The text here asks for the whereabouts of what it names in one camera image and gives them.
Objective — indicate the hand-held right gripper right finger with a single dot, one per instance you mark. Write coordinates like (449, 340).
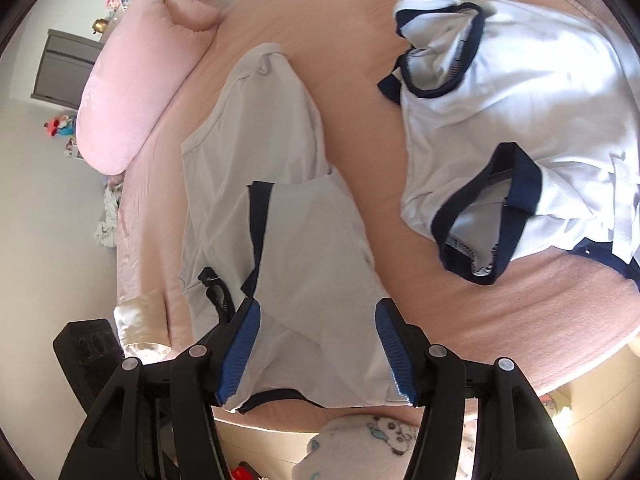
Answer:
(395, 350)

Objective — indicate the grey door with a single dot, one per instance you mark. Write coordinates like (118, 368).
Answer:
(65, 70)

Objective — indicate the pink doll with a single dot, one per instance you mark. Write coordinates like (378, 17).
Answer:
(120, 0)

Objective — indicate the bed with pink sheet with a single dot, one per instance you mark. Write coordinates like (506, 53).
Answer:
(360, 135)

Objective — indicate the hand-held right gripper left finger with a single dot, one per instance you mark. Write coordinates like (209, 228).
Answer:
(240, 355)

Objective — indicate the gold pot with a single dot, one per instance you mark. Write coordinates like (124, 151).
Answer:
(100, 25)

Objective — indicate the pink rolled quilt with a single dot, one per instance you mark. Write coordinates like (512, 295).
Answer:
(130, 90)

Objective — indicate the white collared shirt navy cuffs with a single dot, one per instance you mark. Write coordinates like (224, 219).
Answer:
(300, 260)

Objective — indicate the pile of white clothes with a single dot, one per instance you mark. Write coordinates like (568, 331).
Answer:
(107, 215)

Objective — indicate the red plush toy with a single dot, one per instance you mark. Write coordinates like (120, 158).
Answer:
(60, 127)

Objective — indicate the cream folded cloth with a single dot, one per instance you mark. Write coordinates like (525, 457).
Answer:
(142, 325)

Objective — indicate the white printed fleece pajamas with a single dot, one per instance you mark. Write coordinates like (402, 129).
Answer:
(360, 447)

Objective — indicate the white shirt with navy trim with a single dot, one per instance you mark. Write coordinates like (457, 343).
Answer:
(525, 110)

